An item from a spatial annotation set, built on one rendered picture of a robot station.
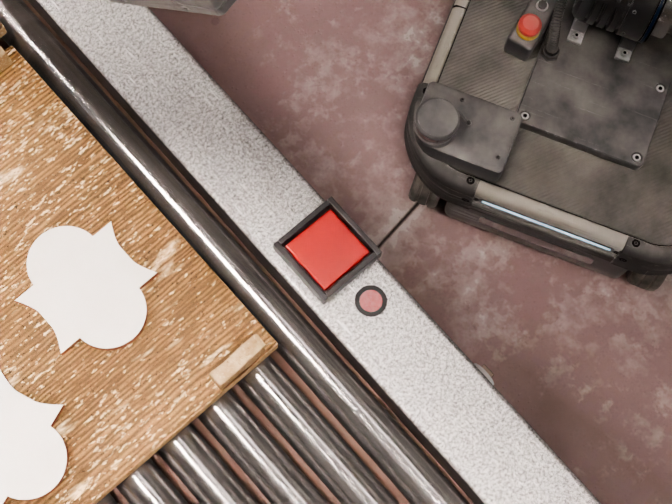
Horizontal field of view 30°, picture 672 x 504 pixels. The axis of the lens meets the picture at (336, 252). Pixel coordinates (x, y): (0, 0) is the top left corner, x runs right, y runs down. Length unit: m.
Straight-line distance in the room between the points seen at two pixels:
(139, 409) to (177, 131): 0.29
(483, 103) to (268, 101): 0.46
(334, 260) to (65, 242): 0.26
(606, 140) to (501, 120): 0.17
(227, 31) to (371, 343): 1.21
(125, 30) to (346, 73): 1.02
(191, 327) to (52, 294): 0.13
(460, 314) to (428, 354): 0.96
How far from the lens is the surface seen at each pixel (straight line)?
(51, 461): 1.19
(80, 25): 1.34
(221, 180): 1.26
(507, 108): 2.05
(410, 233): 2.21
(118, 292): 1.21
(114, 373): 1.20
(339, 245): 1.23
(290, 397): 1.20
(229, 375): 1.16
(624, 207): 2.03
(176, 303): 1.21
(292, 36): 2.34
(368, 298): 1.23
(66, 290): 1.21
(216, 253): 1.24
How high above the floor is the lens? 2.11
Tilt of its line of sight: 74 degrees down
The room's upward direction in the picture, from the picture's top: 8 degrees clockwise
